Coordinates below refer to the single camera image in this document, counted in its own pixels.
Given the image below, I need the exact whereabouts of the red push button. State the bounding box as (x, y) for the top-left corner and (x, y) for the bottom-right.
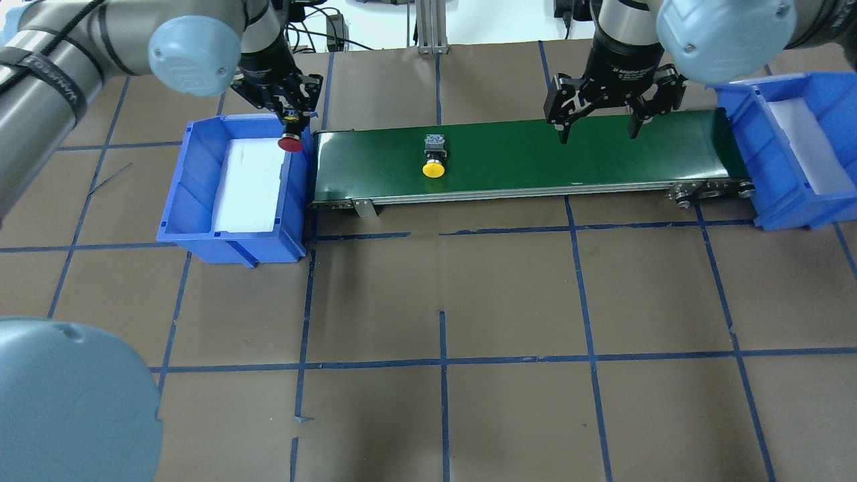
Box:
(277, 116), (309, 153)

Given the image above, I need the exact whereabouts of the white foam pad bin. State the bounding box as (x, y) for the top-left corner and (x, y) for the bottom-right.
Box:
(212, 138), (287, 233)
(769, 98), (855, 195)

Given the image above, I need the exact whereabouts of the green conveyor belt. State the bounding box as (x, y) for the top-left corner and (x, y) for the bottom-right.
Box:
(311, 108), (752, 208)

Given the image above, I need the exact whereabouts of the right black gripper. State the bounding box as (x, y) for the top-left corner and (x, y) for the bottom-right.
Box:
(544, 40), (689, 145)

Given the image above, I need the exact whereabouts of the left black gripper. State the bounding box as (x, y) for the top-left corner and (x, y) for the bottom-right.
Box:
(232, 47), (323, 125)

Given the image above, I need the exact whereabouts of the blue bin left side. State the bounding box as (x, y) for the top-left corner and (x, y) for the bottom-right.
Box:
(156, 114), (313, 268)

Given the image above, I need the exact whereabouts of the yellow push button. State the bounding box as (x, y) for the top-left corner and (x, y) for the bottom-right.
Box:
(422, 133), (447, 178)

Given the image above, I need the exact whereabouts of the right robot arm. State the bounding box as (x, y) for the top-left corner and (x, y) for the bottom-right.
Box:
(544, 1), (856, 143)

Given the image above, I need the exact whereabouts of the blue bin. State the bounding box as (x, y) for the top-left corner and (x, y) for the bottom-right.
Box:
(156, 114), (313, 268)
(713, 72), (856, 231)

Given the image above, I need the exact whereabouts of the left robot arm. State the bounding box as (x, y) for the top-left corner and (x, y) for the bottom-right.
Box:
(2, 78), (585, 481)

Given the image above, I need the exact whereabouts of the white foam pad right bin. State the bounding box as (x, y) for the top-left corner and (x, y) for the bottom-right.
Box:
(769, 98), (855, 195)

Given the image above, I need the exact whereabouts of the white foam pad left bin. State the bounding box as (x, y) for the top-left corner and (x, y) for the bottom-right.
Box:
(212, 138), (287, 233)

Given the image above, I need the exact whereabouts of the blue bin right side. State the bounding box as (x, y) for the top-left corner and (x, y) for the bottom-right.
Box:
(713, 72), (856, 231)

